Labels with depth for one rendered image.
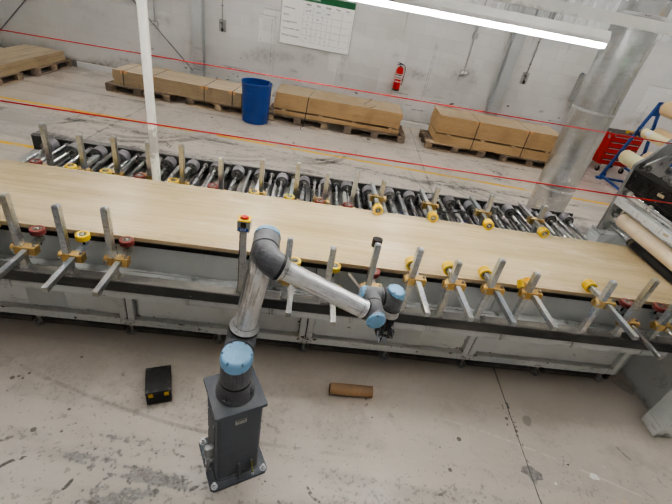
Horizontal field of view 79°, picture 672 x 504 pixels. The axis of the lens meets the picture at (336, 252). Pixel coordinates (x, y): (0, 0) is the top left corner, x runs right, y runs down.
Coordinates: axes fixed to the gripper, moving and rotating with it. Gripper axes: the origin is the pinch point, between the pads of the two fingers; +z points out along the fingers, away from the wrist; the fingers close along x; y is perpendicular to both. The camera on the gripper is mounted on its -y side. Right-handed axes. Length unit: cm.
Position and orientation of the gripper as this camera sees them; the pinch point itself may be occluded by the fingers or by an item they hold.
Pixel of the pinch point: (379, 339)
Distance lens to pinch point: 223.2
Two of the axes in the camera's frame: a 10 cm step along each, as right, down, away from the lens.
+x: 9.9, 1.2, 1.3
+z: -1.7, 8.2, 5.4
